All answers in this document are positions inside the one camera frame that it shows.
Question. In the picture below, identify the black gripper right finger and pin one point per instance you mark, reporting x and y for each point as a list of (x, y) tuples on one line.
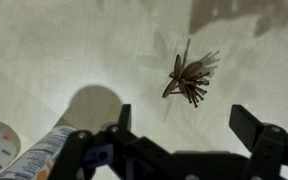
[(247, 130)]

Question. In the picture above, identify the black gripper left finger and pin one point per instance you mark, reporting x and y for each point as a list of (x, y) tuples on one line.
[(125, 116)]

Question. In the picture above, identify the tall white printed canister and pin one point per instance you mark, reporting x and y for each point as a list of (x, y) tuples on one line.
[(37, 156)]

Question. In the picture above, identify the brown star-shaped ornament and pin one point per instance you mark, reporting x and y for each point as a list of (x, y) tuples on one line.
[(189, 78)]

